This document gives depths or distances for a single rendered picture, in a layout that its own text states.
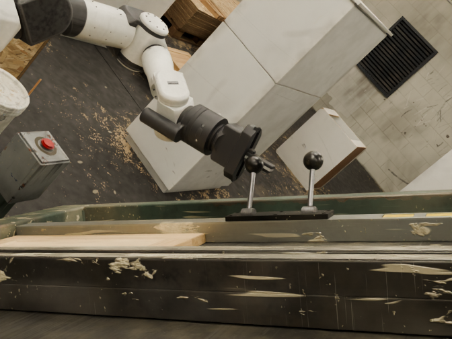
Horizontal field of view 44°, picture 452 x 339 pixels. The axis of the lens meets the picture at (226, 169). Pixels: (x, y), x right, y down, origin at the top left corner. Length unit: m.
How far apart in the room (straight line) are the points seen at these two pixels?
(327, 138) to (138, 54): 4.81
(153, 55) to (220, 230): 0.47
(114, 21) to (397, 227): 0.77
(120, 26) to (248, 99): 2.22
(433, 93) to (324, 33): 5.89
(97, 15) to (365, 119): 8.18
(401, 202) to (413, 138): 7.93
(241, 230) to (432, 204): 0.40
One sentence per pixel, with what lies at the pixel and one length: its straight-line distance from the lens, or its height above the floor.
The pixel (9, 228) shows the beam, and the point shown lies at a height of 0.90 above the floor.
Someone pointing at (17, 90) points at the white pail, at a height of 0.36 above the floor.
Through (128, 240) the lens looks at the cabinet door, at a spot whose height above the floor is 1.17.
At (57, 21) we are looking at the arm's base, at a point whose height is 1.33.
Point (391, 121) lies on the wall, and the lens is 9.21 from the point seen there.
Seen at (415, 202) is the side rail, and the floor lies 1.58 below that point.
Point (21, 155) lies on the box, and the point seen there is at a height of 0.89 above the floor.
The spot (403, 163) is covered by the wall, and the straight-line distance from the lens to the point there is 9.16.
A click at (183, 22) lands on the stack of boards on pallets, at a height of 0.23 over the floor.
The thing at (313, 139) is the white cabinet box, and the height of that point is 0.42.
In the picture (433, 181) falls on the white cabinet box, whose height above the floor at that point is 1.22.
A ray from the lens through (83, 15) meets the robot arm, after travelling 1.28.
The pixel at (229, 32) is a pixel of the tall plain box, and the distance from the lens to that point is 3.63.
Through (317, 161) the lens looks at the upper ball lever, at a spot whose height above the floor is 1.52.
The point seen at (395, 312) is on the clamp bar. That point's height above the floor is 1.61.
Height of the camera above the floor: 1.78
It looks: 21 degrees down
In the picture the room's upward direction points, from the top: 46 degrees clockwise
